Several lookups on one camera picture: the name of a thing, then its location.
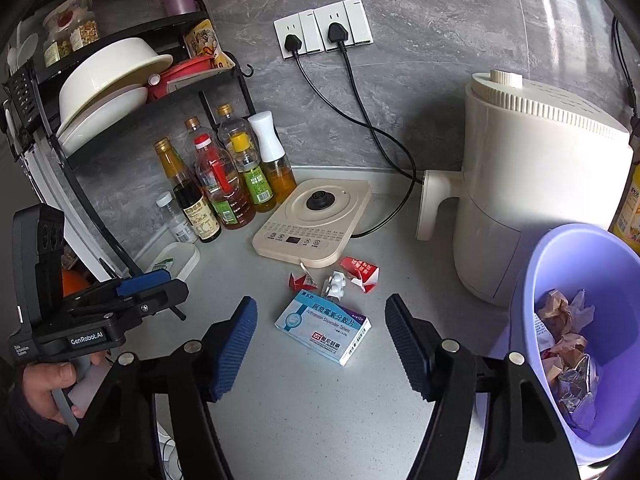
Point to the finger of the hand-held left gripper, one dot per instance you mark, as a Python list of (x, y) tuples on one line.
[(162, 297), (142, 282)]

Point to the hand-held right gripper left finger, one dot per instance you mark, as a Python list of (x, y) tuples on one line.
[(232, 350)]

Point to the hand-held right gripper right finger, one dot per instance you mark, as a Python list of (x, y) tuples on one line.
[(407, 350)]

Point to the blue medicine box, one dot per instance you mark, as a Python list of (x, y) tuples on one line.
[(325, 327)]

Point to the small red white wrapper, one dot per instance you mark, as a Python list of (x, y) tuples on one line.
[(300, 280)]

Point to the white pill blister pack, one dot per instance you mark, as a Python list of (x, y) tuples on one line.
[(334, 286)]

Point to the brown paper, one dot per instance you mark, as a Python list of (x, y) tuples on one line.
[(552, 307), (567, 347)]

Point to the foil sheet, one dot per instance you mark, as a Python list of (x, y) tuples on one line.
[(575, 390)]

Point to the purple plastic bucket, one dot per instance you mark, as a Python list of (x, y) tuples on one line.
[(615, 270)]

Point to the person's left hand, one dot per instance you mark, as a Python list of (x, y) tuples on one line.
[(47, 390)]

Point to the green printed packet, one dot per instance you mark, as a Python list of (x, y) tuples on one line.
[(162, 265)]

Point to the white plastic container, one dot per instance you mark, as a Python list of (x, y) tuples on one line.
[(182, 260)]

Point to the small clear bottle white cap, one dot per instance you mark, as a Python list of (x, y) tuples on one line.
[(175, 225)]

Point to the white cutting boards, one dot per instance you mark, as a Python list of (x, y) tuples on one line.
[(60, 195)]

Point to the dark sauce bottle gold cap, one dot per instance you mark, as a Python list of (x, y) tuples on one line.
[(192, 205)]

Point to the oil bottle red cap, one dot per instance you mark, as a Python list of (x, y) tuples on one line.
[(225, 195)]

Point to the cream induction cooker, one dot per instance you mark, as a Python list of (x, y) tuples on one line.
[(310, 230)]

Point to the green label bottle yellow cap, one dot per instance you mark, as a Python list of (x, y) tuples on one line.
[(257, 185)]

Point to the cream plate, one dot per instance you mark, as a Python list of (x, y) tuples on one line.
[(110, 120)]

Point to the clear bottle gold cap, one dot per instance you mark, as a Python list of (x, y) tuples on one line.
[(230, 122)]

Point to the black grater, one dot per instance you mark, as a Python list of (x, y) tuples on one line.
[(20, 87)]

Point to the white oil spray bottle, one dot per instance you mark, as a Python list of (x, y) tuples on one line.
[(272, 150)]

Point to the large cream bowl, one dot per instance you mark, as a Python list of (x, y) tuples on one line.
[(110, 77)]

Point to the cream air fryer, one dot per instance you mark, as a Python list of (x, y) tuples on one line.
[(540, 185)]

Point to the black dish rack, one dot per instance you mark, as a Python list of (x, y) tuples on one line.
[(215, 82)]

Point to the white spoon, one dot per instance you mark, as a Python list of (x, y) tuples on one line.
[(27, 50)]

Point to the yellow snack packet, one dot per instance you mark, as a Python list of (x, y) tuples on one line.
[(205, 42)]

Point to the clear jars with grains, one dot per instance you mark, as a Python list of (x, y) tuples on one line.
[(67, 20)]

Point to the yellow detergent bottle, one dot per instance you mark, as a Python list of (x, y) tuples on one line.
[(630, 210)]

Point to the black power plug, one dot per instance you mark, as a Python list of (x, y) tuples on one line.
[(337, 34), (293, 44)]

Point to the white wall socket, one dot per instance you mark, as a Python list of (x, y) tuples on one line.
[(357, 20), (295, 22)]

